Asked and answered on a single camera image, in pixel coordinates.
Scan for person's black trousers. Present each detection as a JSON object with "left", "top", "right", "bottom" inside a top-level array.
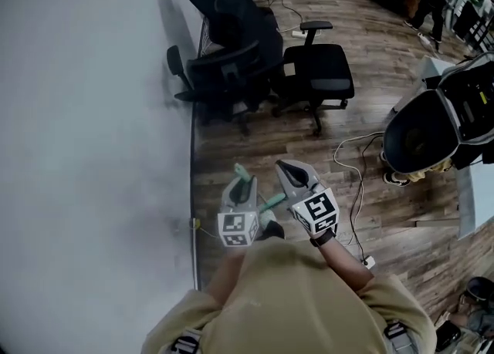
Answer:
[{"left": 262, "top": 220, "right": 286, "bottom": 241}]

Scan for black equipment rack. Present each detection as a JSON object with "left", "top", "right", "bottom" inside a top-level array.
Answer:
[{"left": 449, "top": 0, "right": 494, "bottom": 55}]

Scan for white wall cable duct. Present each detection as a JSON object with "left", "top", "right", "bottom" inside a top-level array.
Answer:
[{"left": 192, "top": 228, "right": 201, "bottom": 292}]

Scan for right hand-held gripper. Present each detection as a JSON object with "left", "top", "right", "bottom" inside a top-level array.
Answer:
[{"left": 274, "top": 159, "right": 341, "bottom": 241}]

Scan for green broom grey handle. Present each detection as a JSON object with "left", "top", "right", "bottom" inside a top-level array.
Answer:
[{"left": 233, "top": 163, "right": 289, "bottom": 214}]

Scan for black floor cable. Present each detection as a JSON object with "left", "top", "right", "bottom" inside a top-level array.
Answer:
[{"left": 345, "top": 138, "right": 370, "bottom": 263}]

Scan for person's left forearm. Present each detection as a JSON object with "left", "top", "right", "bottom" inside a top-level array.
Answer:
[{"left": 204, "top": 246, "right": 248, "bottom": 307}]

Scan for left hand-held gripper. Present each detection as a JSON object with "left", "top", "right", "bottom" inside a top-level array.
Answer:
[{"left": 216, "top": 175, "right": 261, "bottom": 248}]

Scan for black office chair square seat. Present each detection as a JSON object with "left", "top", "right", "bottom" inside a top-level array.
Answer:
[{"left": 269, "top": 19, "right": 356, "bottom": 138}]

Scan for black mesh office chair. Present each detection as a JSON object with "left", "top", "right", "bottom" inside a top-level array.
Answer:
[{"left": 165, "top": 39, "right": 285, "bottom": 137}]

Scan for person's olive shirt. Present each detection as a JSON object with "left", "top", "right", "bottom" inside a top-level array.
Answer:
[{"left": 140, "top": 238, "right": 437, "bottom": 354}]

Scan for pale table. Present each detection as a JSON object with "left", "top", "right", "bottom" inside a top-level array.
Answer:
[{"left": 456, "top": 165, "right": 494, "bottom": 241}]

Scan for grey harness strap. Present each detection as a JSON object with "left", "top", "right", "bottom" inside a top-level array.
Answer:
[
  {"left": 382, "top": 321, "right": 416, "bottom": 354},
  {"left": 169, "top": 328, "right": 202, "bottom": 354}
]

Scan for person's right forearm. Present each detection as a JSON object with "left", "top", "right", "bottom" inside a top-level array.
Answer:
[{"left": 316, "top": 234, "right": 375, "bottom": 292}]

